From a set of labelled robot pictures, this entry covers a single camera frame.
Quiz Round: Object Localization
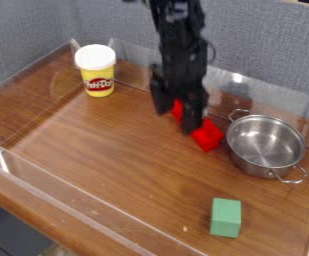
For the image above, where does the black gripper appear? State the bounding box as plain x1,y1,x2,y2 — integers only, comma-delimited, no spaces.
150,33,209,134

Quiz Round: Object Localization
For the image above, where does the green foam block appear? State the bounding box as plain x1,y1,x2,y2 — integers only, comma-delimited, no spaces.
210,198,243,238

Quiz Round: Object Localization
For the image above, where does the small stainless steel pot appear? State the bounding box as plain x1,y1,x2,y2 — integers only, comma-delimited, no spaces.
226,109,308,184

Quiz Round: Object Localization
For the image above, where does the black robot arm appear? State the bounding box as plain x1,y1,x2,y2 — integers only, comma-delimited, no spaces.
122,0,209,134

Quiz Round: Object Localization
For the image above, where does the yellow Play-Doh container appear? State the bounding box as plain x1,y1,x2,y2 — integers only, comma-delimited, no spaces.
74,44,117,97

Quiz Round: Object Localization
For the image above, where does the clear acrylic table barrier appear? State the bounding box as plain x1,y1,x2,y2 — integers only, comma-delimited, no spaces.
0,43,309,256

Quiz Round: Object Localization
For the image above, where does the red rectangular block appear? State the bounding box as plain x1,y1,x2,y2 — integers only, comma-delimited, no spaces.
172,99,225,152

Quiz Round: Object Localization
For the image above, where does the black cable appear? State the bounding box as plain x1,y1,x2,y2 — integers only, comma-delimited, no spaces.
205,39,218,64

